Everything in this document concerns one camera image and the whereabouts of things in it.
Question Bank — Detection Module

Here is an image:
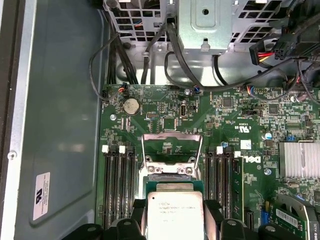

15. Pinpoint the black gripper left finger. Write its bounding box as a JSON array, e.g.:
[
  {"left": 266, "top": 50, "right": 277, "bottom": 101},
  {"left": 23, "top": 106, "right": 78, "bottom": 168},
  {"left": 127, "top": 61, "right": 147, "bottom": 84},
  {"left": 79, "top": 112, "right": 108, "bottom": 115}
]
[{"left": 79, "top": 198, "right": 149, "bottom": 240}]

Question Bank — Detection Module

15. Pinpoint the short black wire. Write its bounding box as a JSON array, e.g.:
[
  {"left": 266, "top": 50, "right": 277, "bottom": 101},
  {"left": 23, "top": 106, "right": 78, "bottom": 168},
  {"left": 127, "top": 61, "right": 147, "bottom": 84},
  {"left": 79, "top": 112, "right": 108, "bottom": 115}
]
[{"left": 213, "top": 54, "right": 229, "bottom": 86}]

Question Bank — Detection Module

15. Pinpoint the RAM slot black clip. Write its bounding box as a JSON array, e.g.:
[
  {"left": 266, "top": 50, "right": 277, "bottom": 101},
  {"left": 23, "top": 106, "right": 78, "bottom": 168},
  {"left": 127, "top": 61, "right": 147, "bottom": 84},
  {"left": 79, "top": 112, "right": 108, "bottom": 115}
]
[
  {"left": 223, "top": 147, "right": 234, "bottom": 220},
  {"left": 111, "top": 147, "right": 120, "bottom": 226},
  {"left": 206, "top": 146, "right": 216, "bottom": 202},
  {"left": 126, "top": 147, "right": 137, "bottom": 218}
]

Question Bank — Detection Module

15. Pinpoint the black round wire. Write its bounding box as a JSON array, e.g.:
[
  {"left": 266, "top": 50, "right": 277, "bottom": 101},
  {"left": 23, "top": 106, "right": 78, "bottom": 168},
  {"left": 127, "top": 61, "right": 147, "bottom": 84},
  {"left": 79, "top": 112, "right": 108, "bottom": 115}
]
[{"left": 140, "top": 18, "right": 174, "bottom": 85}]

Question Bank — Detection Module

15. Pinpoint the long black wire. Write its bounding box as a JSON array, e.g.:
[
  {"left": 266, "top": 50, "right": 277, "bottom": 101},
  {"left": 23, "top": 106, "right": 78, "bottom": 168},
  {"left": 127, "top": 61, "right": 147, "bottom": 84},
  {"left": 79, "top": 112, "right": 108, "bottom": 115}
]
[{"left": 197, "top": 56, "right": 320, "bottom": 92}]

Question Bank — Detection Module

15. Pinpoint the silver internal USB port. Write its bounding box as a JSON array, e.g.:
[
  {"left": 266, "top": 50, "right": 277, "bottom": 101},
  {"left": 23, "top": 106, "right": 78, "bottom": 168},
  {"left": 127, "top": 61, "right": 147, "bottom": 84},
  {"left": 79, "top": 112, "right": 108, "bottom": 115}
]
[{"left": 179, "top": 99, "right": 188, "bottom": 119}]

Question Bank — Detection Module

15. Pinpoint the thick black sleeved wire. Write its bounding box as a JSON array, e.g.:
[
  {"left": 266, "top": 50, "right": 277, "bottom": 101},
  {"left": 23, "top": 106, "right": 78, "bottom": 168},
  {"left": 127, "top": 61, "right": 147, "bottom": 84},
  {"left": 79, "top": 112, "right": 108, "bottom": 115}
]
[{"left": 282, "top": 0, "right": 320, "bottom": 61}]

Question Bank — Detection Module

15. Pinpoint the RAM slot white clip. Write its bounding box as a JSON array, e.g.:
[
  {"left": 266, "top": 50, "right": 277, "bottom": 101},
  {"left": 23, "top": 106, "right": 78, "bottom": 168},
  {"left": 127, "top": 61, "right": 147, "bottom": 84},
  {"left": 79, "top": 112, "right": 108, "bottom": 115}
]
[
  {"left": 118, "top": 145, "right": 128, "bottom": 221},
  {"left": 215, "top": 146, "right": 225, "bottom": 208},
  {"left": 101, "top": 144, "right": 113, "bottom": 230}
]

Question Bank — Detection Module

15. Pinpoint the white motherboard sticker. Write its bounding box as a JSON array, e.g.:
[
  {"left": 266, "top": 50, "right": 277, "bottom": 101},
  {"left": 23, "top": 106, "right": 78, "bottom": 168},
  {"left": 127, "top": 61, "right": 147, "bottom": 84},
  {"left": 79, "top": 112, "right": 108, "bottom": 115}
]
[{"left": 239, "top": 139, "right": 252, "bottom": 151}]

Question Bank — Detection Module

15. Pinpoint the silver metal bracket box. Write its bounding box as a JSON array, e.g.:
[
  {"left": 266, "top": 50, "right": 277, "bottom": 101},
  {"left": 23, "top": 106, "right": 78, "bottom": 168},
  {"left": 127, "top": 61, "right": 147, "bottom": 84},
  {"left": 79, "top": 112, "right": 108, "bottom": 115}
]
[{"left": 177, "top": 0, "right": 235, "bottom": 55}]

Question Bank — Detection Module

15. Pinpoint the round coin cell battery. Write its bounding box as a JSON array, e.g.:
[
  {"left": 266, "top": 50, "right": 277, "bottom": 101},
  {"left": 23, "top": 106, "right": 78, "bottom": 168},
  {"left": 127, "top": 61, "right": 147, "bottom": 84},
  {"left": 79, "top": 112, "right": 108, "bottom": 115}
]
[{"left": 121, "top": 97, "right": 141, "bottom": 116}]

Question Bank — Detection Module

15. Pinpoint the thin black curved wire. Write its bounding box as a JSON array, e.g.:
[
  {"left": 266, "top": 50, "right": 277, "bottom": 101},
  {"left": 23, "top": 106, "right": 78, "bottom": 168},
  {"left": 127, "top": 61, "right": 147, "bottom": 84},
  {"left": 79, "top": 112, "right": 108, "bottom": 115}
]
[{"left": 164, "top": 51, "right": 201, "bottom": 88}]

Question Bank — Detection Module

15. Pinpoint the black wire bundle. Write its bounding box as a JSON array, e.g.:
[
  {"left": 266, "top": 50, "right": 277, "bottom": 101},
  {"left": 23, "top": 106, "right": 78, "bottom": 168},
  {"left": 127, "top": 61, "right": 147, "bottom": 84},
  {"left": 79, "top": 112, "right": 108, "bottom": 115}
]
[{"left": 106, "top": 9, "right": 140, "bottom": 85}]

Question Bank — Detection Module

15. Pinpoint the thin black looping wire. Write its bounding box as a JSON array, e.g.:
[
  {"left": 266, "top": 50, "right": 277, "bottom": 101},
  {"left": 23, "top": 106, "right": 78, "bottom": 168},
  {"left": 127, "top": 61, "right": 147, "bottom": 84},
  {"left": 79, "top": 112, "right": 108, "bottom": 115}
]
[{"left": 89, "top": 32, "right": 121, "bottom": 102}]

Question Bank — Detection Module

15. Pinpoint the green motherboard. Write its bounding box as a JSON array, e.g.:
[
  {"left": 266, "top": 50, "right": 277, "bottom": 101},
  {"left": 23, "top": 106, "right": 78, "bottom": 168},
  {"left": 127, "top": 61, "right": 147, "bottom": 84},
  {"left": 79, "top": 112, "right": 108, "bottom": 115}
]
[{"left": 98, "top": 83, "right": 320, "bottom": 240}]

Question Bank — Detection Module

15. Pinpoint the metal socket cover frame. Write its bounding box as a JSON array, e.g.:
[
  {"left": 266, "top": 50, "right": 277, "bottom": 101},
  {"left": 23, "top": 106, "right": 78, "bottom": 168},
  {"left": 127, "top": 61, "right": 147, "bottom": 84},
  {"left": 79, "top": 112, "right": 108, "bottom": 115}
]
[{"left": 140, "top": 133, "right": 204, "bottom": 176}]

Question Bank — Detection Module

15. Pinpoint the black power connector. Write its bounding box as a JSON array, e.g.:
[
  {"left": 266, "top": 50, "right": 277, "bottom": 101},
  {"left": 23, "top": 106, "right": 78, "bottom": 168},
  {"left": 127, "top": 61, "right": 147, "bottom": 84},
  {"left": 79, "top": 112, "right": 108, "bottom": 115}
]
[{"left": 249, "top": 37, "right": 285, "bottom": 68}]

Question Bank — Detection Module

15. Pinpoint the green RAM stick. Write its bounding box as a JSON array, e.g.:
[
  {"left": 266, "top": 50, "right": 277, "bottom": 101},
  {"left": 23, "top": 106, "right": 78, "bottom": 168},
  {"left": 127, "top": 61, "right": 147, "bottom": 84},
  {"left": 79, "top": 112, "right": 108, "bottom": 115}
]
[{"left": 232, "top": 157, "right": 245, "bottom": 218}]

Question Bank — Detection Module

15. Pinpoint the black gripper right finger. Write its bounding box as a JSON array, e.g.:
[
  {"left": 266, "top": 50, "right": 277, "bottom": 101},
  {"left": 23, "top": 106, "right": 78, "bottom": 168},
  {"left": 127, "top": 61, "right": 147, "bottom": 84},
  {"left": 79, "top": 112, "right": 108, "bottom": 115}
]
[{"left": 203, "top": 199, "right": 301, "bottom": 240}]

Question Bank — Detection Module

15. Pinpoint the white case wall sticker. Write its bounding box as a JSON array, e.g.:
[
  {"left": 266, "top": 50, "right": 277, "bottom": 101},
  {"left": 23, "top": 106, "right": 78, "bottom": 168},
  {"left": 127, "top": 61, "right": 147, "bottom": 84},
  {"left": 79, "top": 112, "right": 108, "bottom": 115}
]
[{"left": 32, "top": 171, "right": 51, "bottom": 221}]

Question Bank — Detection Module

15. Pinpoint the black silver PC case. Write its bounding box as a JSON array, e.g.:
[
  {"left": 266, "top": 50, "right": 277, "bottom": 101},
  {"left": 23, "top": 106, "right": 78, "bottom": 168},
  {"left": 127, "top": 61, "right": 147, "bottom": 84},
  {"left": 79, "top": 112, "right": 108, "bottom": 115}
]
[{"left": 0, "top": 0, "right": 320, "bottom": 240}]

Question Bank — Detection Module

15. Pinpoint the silver finned chipset heatsink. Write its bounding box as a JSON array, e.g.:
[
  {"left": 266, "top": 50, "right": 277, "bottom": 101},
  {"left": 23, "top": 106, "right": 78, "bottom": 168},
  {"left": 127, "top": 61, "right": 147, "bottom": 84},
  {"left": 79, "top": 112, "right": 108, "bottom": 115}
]
[{"left": 278, "top": 141, "right": 320, "bottom": 180}]

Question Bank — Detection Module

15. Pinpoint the black graphics card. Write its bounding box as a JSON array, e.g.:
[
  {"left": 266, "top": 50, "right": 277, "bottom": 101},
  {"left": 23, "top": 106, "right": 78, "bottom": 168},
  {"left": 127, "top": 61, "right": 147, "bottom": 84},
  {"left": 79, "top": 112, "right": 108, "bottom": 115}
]
[{"left": 274, "top": 193, "right": 320, "bottom": 240}]

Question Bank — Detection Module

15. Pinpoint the black flat wire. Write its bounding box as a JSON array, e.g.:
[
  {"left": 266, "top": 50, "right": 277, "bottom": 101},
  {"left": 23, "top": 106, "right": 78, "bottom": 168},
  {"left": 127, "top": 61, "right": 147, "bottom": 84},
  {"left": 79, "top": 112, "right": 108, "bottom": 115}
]
[{"left": 166, "top": 17, "right": 205, "bottom": 88}]

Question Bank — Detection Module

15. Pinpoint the silver green CPU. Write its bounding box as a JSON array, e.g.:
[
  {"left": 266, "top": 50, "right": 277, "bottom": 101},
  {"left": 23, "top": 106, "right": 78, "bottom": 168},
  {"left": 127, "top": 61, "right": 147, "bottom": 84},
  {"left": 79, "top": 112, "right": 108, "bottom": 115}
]
[{"left": 145, "top": 179, "right": 206, "bottom": 240}]

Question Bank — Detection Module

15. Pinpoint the silver perforated drive cage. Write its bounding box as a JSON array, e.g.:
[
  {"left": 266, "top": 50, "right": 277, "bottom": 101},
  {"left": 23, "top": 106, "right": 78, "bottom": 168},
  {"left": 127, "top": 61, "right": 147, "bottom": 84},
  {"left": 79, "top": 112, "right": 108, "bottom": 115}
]
[{"left": 106, "top": 0, "right": 285, "bottom": 55}]

